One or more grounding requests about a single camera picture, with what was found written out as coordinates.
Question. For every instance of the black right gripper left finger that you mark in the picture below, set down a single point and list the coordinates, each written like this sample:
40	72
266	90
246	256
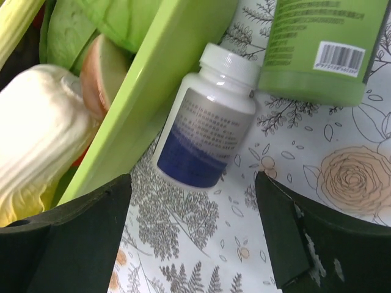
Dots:
70	248

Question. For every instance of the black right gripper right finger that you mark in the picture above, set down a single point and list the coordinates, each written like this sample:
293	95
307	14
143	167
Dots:
314	248

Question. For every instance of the white pill bottle blue label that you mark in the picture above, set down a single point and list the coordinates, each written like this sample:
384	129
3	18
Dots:
211	114

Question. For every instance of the floral patterned table mat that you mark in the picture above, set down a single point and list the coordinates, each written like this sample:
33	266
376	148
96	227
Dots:
213	241

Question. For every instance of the yellow white cabbage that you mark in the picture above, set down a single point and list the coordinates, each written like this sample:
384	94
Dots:
45	128

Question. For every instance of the brown mushroom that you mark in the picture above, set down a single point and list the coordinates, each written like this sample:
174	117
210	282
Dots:
103	71

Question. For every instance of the green cylindrical bottle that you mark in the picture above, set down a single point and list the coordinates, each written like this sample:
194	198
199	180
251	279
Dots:
323	51

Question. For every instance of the round green cabbage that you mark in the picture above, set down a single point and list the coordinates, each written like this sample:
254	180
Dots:
69	28

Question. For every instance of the celery stalk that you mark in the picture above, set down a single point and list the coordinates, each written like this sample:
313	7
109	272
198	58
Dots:
16	17

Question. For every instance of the green plastic tray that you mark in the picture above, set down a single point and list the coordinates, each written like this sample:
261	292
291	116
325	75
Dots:
171	48

